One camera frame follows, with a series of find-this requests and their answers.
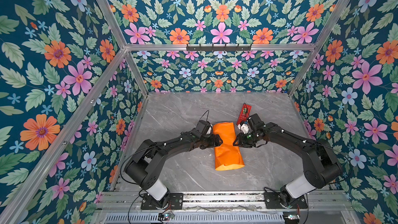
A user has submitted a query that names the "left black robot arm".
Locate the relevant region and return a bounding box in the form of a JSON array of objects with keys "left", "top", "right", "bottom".
[{"left": 123, "top": 120, "right": 223, "bottom": 205}]

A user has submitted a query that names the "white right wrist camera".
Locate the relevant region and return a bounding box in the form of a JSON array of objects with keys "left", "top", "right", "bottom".
[{"left": 238, "top": 122, "right": 250, "bottom": 134}]

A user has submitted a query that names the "white slotted cable duct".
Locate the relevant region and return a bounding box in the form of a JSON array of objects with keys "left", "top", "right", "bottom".
[{"left": 104, "top": 212, "right": 285, "bottom": 224}]

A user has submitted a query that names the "left small circuit board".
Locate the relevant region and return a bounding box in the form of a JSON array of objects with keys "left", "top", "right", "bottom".
[{"left": 158, "top": 213, "right": 175, "bottom": 222}]

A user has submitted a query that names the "black hook rail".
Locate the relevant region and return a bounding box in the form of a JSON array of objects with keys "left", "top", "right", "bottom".
[{"left": 186, "top": 44, "right": 252, "bottom": 52}]

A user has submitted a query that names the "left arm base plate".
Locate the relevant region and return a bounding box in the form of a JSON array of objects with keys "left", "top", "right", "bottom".
[{"left": 141, "top": 192, "right": 184, "bottom": 210}]

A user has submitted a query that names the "red tape dispenser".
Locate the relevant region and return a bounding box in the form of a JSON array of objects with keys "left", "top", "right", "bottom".
[{"left": 236, "top": 103, "right": 251, "bottom": 125}]

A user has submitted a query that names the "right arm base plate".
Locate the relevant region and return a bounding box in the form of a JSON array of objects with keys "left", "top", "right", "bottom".
[{"left": 263, "top": 192, "right": 308, "bottom": 209}]

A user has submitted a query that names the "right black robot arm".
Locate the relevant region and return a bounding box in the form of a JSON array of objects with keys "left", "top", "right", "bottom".
[{"left": 233, "top": 114, "right": 343, "bottom": 208}]

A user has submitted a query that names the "aluminium mounting rail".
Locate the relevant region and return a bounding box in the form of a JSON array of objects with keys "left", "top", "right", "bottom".
[{"left": 97, "top": 189, "right": 354, "bottom": 212}]

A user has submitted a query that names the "right small circuit board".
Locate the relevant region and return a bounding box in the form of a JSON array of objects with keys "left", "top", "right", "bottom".
[{"left": 283, "top": 213, "right": 300, "bottom": 224}]

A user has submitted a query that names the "yellow orange wrapping paper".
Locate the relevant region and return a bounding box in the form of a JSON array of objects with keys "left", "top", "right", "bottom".
[{"left": 213, "top": 122, "right": 245, "bottom": 171}]

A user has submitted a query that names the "small circuit board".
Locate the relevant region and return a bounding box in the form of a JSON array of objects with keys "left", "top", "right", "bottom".
[
  {"left": 283, "top": 213, "right": 300, "bottom": 224},
  {"left": 158, "top": 213, "right": 175, "bottom": 222}
]

